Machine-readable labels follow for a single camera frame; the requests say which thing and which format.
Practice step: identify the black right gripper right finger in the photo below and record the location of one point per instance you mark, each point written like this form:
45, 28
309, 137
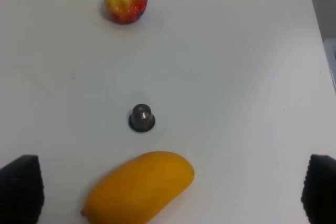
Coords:
318, 195

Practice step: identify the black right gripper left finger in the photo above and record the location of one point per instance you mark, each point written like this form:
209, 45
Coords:
22, 190

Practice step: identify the orange mango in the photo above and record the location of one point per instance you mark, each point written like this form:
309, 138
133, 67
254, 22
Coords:
136, 191

